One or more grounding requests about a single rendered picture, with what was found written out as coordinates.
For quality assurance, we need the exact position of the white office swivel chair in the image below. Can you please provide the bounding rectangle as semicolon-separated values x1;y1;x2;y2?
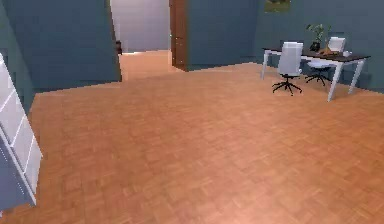
304;36;347;87
271;41;305;97

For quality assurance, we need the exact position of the brown wooden room door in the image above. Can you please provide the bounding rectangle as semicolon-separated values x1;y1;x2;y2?
169;0;189;71

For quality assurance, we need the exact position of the green house plant black pot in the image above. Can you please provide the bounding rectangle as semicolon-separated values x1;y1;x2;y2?
305;23;333;53

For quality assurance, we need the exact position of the dark top white leg desk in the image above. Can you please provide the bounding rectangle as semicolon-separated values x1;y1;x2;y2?
260;46;372;103

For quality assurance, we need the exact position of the white chest of drawers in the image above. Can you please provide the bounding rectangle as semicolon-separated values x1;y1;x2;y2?
0;53;43;210

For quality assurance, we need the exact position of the green framed wall picture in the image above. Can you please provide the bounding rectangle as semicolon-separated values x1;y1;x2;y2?
264;0;291;14

